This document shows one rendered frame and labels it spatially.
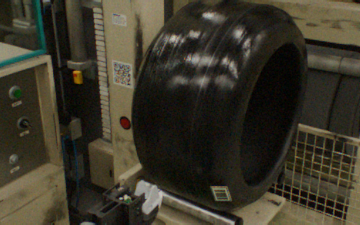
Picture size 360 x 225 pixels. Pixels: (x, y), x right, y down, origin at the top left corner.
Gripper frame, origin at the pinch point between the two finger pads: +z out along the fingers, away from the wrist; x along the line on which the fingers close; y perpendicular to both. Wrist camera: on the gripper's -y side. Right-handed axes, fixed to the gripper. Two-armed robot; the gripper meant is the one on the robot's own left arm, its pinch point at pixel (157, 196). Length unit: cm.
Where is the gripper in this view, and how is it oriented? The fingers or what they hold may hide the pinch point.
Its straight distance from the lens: 111.9
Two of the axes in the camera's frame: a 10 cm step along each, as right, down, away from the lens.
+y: 0.0, -9.1, -4.2
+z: 5.6, -3.5, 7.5
